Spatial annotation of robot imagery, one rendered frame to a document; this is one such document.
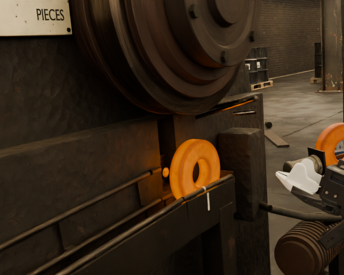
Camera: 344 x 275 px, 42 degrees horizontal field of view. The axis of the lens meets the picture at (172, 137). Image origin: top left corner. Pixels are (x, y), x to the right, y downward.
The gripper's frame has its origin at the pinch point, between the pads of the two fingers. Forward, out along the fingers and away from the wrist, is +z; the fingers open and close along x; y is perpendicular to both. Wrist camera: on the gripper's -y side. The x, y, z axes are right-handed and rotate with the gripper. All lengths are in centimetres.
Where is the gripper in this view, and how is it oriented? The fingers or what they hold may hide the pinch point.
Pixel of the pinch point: (281, 178)
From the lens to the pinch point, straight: 93.0
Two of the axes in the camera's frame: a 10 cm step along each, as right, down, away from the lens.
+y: 1.6, -9.2, -3.6
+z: -7.7, -3.5, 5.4
